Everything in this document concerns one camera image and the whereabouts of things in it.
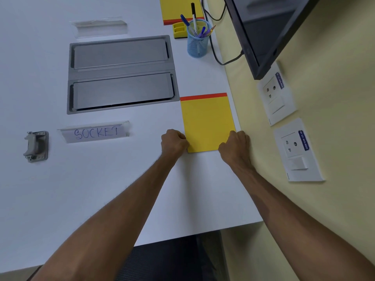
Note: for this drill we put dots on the person's right hand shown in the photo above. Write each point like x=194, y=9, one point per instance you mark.
x=235, y=149

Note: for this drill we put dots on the person's left hand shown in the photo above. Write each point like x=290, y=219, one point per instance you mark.
x=172, y=144

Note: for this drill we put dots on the person's right fingers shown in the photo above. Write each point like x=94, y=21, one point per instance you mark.
x=227, y=143

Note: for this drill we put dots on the person's left fingers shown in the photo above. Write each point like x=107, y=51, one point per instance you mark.
x=184, y=141

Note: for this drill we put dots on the yellow notepad with red strip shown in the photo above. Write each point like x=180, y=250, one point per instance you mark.
x=206, y=122
x=180, y=8

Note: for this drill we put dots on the person's right forearm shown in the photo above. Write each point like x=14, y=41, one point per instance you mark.
x=296, y=222

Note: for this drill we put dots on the person's left forearm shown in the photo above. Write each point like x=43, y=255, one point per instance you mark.
x=108, y=222

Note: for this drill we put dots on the clear acrylic label stand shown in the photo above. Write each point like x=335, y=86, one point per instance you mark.
x=95, y=133

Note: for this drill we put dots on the grey table socket box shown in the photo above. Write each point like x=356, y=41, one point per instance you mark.
x=120, y=73

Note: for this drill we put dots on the blue mesh pen holder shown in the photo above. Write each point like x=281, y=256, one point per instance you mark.
x=197, y=40

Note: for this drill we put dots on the purple pen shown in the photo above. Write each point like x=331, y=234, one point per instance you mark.
x=202, y=31

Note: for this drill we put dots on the yellow desk organizer tray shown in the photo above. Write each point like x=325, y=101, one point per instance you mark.
x=179, y=29

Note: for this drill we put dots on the blue pen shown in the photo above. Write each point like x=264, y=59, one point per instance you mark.
x=186, y=22

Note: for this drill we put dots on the black monitor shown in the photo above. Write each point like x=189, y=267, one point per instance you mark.
x=263, y=29

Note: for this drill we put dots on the black and white marker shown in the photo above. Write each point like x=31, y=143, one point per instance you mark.
x=194, y=16

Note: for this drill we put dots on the empty clear acrylic stand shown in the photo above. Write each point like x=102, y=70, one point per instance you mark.
x=99, y=27

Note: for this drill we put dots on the white wall socket plate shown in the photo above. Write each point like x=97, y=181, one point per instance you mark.
x=297, y=152
x=275, y=95

